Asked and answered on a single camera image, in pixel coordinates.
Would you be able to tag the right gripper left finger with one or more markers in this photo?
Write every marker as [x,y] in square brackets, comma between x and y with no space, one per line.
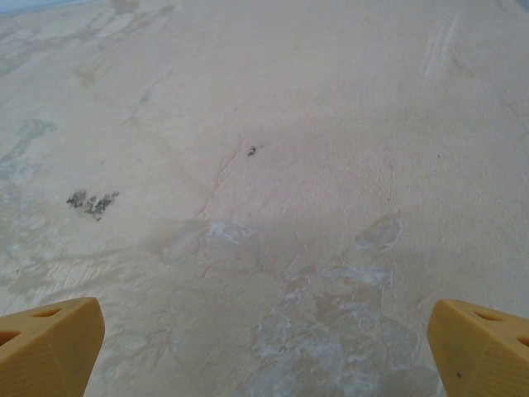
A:
[49,351]

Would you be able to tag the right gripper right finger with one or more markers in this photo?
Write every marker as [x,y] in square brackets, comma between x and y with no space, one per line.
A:
[483,355]

